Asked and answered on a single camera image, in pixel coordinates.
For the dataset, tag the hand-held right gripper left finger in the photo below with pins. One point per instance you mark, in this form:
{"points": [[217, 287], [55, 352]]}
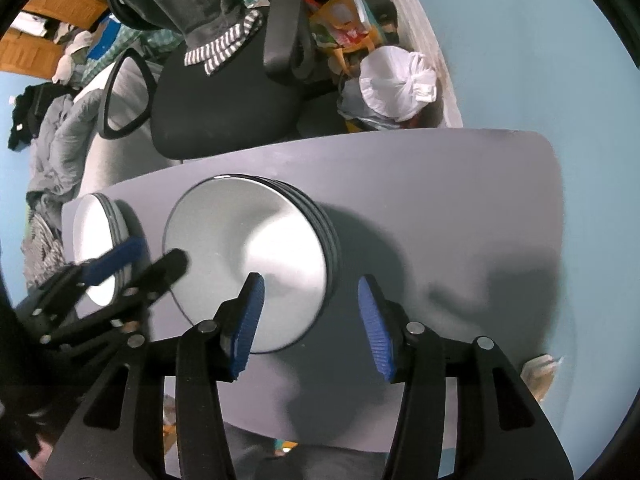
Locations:
{"points": [[247, 330]]}

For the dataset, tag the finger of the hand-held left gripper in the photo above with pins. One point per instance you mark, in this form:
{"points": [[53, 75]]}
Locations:
{"points": [[165, 265], [115, 257]]}

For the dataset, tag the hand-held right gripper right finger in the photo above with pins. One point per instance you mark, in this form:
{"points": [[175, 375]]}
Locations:
{"points": [[375, 330]]}

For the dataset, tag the white bowl grey outside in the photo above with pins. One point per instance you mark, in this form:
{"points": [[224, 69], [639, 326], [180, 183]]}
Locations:
{"points": [[92, 230], [119, 225], [123, 227]]}

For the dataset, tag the large white plate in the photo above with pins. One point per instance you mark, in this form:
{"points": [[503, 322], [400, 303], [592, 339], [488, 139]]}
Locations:
{"points": [[235, 230]]}

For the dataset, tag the black white striped cloth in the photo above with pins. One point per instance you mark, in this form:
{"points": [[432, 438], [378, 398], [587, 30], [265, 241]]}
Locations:
{"points": [[42, 245]]}

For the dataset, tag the grey quilt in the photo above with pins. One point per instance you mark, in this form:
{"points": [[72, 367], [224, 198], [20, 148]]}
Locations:
{"points": [[55, 135]]}

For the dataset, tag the black office chair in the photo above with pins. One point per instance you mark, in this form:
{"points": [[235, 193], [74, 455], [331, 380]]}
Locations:
{"points": [[225, 110]]}

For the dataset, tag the black garment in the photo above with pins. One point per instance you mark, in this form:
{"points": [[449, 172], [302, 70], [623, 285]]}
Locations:
{"points": [[30, 110]]}

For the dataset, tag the green checked cloth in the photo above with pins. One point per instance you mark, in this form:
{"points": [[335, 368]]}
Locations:
{"points": [[135, 42]]}

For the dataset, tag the light blue plastic bag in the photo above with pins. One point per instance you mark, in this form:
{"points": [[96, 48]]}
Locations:
{"points": [[360, 112]]}

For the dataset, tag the grey white striped cuff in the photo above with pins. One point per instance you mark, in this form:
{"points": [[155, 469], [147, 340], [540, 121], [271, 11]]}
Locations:
{"points": [[225, 40]]}

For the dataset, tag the white plastic bag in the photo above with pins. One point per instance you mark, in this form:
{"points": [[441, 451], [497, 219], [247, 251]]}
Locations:
{"points": [[395, 80]]}

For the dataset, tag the orange wooden cabinet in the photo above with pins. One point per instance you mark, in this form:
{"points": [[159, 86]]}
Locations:
{"points": [[65, 5]]}

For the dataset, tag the yellow printed bag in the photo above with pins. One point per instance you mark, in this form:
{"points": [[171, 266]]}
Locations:
{"points": [[345, 20]]}

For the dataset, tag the white ribbed board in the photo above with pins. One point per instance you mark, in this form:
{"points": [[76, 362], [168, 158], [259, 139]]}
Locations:
{"points": [[420, 20]]}

